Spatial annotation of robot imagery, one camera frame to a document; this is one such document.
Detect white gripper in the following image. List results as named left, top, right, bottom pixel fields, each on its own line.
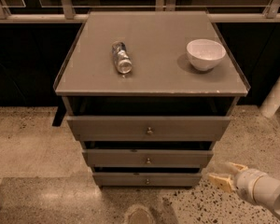
left=208, top=162, right=266, bottom=205

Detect grey drawer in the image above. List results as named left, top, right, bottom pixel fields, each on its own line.
left=92, top=173, right=202, bottom=187
left=67, top=116, right=231, bottom=142
left=82, top=149, right=213, bottom=168

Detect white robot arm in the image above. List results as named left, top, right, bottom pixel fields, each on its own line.
left=207, top=162, right=280, bottom=220

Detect grey drawer cabinet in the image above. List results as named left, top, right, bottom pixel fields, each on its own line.
left=54, top=11, right=249, bottom=174

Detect grey bottom drawer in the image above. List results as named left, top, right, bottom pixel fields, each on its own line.
left=92, top=173, right=202, bottom=187

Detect grey top drawer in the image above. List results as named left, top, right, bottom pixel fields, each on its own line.
left=67, top=116, right=231, bottom=142

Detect white ceramic bowl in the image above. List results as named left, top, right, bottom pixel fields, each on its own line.
left=187, top=39, right=227, bottom=71

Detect metal window railing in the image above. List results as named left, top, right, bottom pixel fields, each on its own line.
left=0, top=0, right=280, bottom=23

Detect white cylindrical post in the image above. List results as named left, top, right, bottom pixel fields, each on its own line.
left=259, top=77, right=280, bottom=118

